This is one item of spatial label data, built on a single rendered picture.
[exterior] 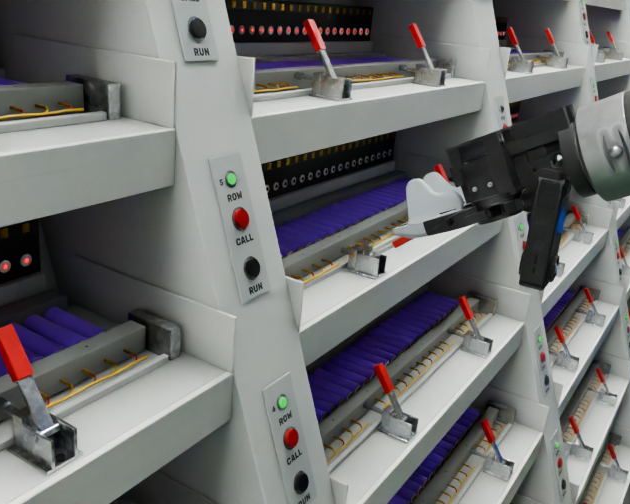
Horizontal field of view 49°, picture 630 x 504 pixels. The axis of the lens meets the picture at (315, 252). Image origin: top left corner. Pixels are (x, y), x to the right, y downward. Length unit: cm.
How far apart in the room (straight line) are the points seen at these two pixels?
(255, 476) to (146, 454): 12
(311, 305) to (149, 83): 28
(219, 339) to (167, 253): 8
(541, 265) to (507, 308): 52
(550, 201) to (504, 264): 52
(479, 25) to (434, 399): 59
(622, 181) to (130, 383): 44
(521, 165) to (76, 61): 41
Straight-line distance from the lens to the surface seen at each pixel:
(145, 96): 57
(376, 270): 78
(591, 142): 65
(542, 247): 70
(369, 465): 81
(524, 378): 126
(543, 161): 69
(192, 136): 57
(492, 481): 115
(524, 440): 126
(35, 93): 56
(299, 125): 69
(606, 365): 197
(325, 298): 72
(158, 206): 58
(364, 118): 81
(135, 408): 54
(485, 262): 121
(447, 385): 98
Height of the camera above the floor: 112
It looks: 9 degrees down
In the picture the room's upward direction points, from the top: 12 degrees counter-clockwise
